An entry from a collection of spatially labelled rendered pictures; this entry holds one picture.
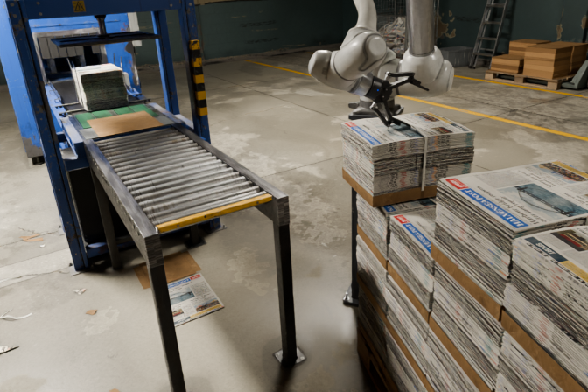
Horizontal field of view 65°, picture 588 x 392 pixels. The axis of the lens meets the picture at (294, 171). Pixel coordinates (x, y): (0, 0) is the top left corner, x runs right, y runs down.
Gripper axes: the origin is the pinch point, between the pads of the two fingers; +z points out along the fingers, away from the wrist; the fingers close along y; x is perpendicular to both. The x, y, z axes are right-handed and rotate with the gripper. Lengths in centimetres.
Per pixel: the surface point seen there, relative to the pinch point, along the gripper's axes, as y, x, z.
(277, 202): 53, -12, -28
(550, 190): 4, 62, 6
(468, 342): 46, 66, 4
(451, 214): 20, 54, -9
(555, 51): -141, -417, 410
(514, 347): 36, 81, -1
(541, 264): 16, 84, -12
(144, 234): 73, 1, -71
